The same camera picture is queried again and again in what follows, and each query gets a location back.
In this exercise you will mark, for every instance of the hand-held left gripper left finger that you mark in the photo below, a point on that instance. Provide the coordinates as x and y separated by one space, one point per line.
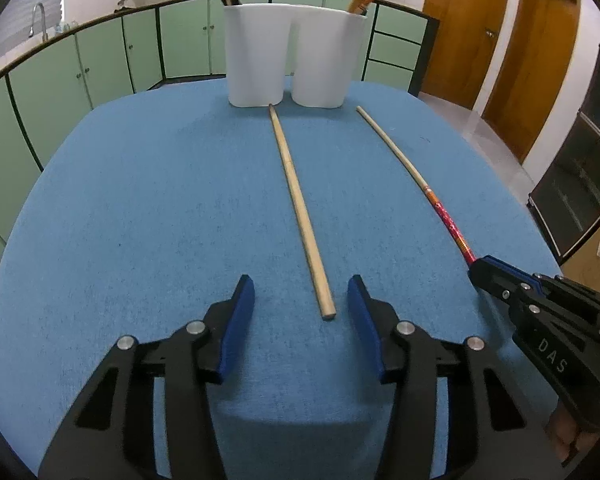
237 325

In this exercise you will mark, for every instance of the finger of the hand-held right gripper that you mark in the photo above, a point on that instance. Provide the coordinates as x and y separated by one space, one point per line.
492 282
517 271

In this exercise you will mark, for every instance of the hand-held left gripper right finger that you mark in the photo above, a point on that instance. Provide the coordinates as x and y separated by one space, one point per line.
365 325

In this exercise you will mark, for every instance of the wooden chopstick long red end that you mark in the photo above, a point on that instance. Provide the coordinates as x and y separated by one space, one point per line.
450 227

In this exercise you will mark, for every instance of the plain wooden chopstick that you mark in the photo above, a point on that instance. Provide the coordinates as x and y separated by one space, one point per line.
300 210

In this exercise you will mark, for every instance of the white double chopstick holder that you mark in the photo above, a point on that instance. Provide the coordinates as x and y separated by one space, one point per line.
255 55

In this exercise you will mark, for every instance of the person's right hand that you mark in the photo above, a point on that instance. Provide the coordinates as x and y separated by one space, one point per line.
566 432

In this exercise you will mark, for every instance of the tan cardboard box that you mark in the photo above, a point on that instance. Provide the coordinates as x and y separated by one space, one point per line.
597 270

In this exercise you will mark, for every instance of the black glass cabinet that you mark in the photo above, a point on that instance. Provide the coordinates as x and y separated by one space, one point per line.
580 175

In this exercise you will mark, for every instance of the blue felt table cover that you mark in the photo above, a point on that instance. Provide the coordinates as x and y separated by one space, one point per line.
155 210

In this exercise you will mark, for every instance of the plain wooden door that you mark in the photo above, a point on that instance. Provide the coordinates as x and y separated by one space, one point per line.
530 70

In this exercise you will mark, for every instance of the green kitchen base cabinets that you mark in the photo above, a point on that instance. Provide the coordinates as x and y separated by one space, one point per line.
105 45

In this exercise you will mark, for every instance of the steel sink faucet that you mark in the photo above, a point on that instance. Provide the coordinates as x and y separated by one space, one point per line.
36 15

